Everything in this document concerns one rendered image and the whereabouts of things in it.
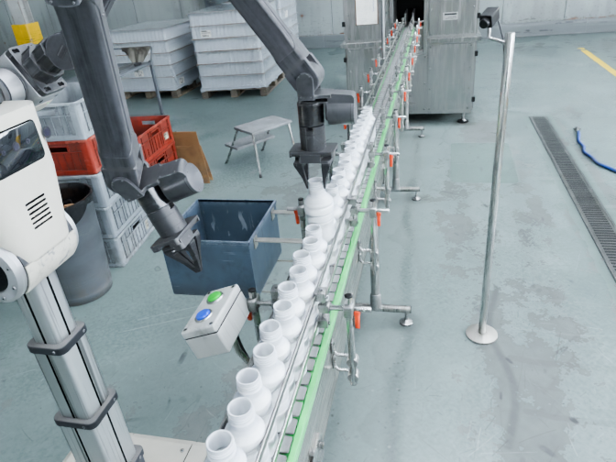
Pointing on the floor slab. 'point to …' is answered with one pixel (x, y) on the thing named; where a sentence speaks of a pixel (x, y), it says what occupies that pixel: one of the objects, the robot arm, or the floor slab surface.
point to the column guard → (27, 33)
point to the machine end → (446, 28)
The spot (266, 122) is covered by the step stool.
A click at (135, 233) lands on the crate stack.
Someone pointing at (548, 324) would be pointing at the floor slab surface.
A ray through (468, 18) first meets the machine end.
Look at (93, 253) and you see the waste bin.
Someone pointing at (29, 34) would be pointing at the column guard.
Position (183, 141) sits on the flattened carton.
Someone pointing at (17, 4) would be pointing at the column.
